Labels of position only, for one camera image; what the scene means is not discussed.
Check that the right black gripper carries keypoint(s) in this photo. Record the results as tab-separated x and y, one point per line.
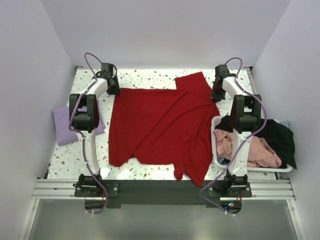
217	98

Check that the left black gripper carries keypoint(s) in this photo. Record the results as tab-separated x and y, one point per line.
117	89

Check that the red t shirt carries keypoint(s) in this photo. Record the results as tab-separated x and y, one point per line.
165	126

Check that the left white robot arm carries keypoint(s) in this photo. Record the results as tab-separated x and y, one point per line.
84	117

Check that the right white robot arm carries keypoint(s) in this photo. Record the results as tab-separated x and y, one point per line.
244	118

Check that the white laundry basket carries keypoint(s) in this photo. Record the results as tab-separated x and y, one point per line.
214	122

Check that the dark blue garment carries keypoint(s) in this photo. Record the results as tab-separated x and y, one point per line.
222	161

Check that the pink t shirt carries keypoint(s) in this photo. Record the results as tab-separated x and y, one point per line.
260	153

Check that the light blue garment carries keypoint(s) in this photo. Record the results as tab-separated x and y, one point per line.
285	124

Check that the black t shirt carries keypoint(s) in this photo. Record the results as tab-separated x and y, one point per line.
277	136

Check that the folded lavender t shirt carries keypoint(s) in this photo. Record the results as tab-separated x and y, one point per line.
64	136

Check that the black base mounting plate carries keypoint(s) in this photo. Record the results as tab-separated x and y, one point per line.
100	194

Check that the aluminium frame rail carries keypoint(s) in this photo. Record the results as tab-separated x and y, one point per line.
62	189

